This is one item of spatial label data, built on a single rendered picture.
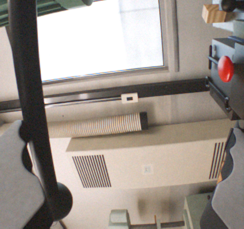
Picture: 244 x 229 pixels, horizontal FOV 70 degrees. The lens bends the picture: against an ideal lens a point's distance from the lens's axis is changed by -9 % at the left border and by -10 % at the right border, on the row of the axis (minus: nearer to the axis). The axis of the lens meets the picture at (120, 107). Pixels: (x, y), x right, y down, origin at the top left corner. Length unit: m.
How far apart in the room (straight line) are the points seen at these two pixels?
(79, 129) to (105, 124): 0.23
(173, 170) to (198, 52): 1.02
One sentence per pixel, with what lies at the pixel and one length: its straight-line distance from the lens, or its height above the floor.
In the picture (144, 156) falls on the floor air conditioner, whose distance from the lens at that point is 1.62.
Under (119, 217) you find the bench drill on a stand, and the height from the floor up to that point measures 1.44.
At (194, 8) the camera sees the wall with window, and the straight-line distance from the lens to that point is 1.56.
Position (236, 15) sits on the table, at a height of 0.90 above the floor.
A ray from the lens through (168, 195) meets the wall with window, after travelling 2.57.
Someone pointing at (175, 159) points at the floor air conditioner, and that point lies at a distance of 1.68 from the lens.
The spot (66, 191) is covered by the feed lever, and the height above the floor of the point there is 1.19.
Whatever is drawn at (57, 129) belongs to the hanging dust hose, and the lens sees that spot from 1.73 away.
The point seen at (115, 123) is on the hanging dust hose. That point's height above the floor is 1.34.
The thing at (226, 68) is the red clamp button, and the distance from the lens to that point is 0.22.
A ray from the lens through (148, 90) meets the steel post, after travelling 1.54.
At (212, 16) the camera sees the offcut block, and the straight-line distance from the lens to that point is 0.49.
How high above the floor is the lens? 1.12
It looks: 6 degrees up
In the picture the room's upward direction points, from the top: 96 degrees counter-clockwise
